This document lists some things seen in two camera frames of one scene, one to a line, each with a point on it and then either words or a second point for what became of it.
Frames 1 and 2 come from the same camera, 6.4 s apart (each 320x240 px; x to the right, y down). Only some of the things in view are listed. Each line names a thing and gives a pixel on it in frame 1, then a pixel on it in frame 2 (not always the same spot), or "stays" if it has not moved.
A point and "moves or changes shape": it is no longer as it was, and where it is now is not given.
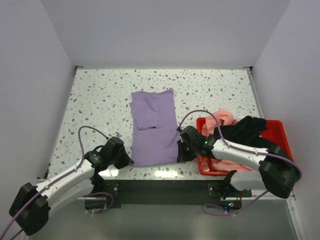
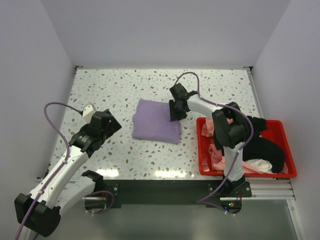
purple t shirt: [155, 132] moves or changes shape
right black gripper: [182, 157] to [173, 115]
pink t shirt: [225, 117] stays
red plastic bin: [274, 133] stays
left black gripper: [126, 161] to [113, 127]
